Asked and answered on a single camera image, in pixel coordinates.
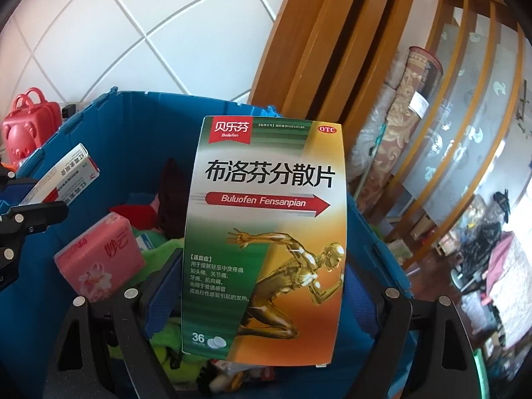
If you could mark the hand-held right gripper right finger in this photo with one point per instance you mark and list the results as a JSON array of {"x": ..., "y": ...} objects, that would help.
[{"x": 359, "y": 307}]

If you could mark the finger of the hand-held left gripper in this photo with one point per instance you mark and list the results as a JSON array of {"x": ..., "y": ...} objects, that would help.
[
  {"x": 20, "y": 191},
  {"x": 37, "y": 216}
]

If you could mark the black plastic bag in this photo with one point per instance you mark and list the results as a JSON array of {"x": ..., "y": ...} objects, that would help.
[{"x": 482, "y": 241}]

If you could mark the blue plastic storage crate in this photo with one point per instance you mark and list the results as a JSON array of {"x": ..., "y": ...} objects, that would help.
[{"x": 137, "y": 141}]

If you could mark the wooden door frame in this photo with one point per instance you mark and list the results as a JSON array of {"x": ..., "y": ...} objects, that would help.
[{"x": 311, "y": 50}]

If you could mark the dark maroon cloth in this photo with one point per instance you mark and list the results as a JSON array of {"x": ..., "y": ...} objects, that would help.
[{"x": 172, "y": 199}]

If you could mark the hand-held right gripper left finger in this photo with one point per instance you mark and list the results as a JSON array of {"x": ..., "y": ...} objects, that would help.
[{"x": 164, "y": 299}]

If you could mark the pink tissue pack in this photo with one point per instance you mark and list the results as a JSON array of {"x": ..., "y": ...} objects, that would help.
[{"x": 104, "y": 257}]

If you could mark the red bear case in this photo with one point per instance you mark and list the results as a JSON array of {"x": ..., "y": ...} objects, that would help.
[{"x": 29, "y": 133}]

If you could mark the rolled patterned carpet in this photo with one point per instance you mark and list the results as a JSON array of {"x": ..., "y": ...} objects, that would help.
[{"x": 403, "y": 112}]

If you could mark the green orange medicine box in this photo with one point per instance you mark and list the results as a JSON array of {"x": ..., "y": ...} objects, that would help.
[{"x": 266, "y": 216}]

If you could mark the frosted glass sliding door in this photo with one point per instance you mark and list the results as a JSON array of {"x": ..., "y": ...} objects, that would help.
[{"x": 469, "y": 112}]

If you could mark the white red medicine box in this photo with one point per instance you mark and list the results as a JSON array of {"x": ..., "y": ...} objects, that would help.
[
  {"x": 81, "y": 178},
  {"x": 54, "y": 170}
]

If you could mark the red cloth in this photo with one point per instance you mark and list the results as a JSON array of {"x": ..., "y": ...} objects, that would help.
[{"x": 133, "y": 212}]

